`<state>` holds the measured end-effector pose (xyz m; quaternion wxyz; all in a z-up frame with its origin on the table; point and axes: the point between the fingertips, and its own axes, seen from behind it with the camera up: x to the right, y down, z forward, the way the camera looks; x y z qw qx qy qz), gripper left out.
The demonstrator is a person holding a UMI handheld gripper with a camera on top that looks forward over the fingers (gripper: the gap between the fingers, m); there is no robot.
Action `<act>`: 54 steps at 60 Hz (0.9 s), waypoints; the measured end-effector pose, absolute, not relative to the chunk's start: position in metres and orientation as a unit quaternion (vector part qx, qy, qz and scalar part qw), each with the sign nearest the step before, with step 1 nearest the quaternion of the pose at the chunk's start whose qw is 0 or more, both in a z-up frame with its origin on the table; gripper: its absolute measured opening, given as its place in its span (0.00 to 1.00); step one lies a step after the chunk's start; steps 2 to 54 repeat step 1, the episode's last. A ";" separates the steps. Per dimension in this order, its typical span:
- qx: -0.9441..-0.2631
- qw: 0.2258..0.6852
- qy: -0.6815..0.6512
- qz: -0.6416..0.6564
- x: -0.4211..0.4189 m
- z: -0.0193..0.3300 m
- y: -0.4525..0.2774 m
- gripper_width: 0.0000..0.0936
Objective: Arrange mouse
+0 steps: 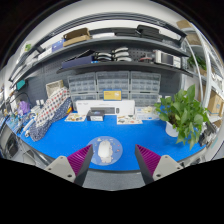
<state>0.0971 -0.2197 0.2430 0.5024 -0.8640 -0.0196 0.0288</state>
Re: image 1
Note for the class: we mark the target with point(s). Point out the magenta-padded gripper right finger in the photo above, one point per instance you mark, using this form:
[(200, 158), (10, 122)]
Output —
[(166, 166)]

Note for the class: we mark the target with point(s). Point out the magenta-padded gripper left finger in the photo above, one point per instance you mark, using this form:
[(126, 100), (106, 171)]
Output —
[(61, 166)]

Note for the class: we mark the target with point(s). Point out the grey computer mouse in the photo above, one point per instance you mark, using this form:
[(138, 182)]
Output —
[(105, 151)]

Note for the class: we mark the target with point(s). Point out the round blue rabbit-print mouse pad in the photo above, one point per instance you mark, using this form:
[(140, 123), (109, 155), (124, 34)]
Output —
[(117, 153)]

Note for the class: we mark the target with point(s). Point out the navy dotted cloth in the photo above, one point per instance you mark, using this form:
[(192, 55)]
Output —
[(41, 131)]

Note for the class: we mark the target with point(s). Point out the small printed sticker sheet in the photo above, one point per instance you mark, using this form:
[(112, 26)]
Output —
[(75, 117)]

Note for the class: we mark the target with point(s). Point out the green plant in white pot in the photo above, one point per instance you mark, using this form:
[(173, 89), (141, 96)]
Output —
[(181, 115)]

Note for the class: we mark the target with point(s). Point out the white and blue glove box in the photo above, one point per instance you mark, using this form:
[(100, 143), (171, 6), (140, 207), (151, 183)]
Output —
[(146, 113)]

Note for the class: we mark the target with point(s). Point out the large printed sticker sheet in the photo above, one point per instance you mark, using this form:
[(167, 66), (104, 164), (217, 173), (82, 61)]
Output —
[(129, 120)]

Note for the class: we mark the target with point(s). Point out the small black box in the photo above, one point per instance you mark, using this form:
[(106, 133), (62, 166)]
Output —
[(95, 116)]

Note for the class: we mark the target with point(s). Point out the red and white checkered cloth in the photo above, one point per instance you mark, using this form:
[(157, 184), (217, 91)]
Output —
[(51, 106)]

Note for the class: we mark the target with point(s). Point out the long white keyboard box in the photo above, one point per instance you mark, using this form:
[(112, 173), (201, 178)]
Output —
[(126, 106)]

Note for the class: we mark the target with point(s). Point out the white shelf unit with boxes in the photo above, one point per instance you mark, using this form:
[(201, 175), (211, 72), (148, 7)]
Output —
[(213, 100)]

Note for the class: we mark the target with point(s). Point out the yellow card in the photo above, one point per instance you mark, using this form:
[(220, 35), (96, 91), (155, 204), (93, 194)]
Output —
[(112, 95)]

